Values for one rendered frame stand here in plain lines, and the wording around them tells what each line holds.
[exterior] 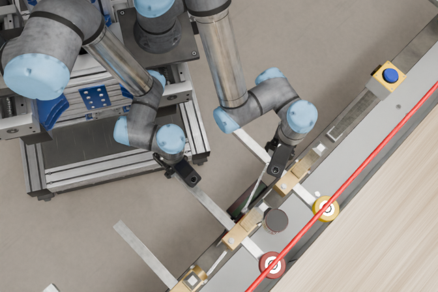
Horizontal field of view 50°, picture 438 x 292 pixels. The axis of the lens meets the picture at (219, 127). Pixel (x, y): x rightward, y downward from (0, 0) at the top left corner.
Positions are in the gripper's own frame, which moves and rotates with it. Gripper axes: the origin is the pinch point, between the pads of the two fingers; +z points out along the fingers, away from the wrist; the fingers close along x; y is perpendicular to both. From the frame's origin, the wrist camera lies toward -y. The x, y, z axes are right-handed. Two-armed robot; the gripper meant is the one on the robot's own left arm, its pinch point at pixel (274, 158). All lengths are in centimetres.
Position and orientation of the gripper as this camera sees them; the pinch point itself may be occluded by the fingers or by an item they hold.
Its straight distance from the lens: 151.3
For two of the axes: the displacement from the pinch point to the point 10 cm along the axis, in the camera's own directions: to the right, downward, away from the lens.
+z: -0.8, 3.3, 9.4
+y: 4.2, -8.4, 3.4
